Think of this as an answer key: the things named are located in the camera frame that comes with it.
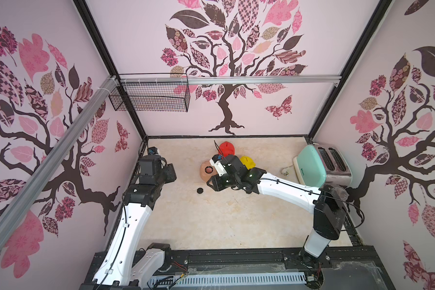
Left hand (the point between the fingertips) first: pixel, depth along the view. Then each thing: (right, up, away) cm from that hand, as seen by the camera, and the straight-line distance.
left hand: (168, 172), depth 75 cm
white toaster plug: (+60, -4, +25) cm, 65 cm away
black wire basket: (-15, +41, +19) cm, 48 cm away
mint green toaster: (+70, +2, +9) cm, 70 cm away
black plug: (+11, -12, +20) cm, 26 cm away
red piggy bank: (+26, +11, +28) cm, 40 cm away
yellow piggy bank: (+38, +3, +22) cm, 43 cm away
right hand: (+17, -4, +3) cm, 18 cm away
